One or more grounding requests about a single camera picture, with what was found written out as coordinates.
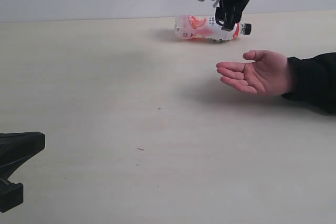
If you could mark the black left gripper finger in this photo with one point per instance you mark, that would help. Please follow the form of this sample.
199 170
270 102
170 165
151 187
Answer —
229 13

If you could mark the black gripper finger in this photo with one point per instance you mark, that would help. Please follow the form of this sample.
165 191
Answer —
17 148
11 195

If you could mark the black sleeved forearm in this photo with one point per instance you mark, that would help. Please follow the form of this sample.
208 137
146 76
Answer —
314 81

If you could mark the person's open hand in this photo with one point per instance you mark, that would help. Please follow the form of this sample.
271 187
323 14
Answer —
264 73

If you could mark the pink white drink bottle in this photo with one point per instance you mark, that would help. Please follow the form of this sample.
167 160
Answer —
190 27

